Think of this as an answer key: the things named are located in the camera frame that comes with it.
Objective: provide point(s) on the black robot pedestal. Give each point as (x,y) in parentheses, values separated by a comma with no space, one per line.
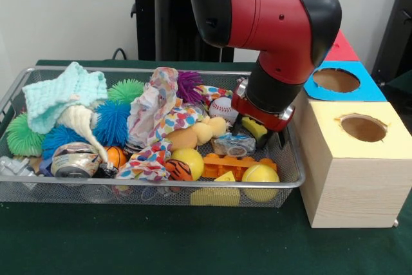
(167,30)

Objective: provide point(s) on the crushed clear plastic bottle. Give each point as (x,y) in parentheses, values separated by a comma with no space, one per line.
(235,144)

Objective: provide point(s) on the orange block toy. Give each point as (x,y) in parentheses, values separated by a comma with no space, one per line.
(225,164)

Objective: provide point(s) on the mint green muslin cloth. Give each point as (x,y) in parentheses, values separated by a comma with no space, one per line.
(58,94)

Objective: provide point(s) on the polka dot cloth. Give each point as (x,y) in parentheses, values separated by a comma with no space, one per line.
(154,110)
(148,162)

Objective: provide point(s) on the blue spiky ball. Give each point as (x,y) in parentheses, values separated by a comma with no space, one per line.
(112,123)

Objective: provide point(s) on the yellow ball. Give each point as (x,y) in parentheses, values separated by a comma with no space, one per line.
(190,162)
(260,178)

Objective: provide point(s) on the crushed cream can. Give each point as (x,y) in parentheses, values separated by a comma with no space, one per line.
(74,160)

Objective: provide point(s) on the dark green table cloth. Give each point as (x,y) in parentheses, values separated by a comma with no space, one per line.
(161,242)
(402,82)

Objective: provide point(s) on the white baseball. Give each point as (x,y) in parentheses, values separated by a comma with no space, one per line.
(222,107)

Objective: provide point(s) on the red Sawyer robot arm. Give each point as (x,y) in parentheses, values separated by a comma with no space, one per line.
(273,24)

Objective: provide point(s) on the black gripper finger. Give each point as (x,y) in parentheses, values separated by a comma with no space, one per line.
(237,125)
(264,138)

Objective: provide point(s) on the black upright stand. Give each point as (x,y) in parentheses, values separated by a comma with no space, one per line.
(396,30)

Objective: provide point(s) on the yellow toy banana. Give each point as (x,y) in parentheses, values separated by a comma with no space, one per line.
(254,127)

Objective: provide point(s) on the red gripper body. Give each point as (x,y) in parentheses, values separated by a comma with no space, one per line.
(257,115)

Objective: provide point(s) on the cream muslin cloth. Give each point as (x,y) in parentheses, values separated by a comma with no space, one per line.
(80,120)

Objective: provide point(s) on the wooden three-hole box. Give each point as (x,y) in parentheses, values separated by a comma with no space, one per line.
(354,185)

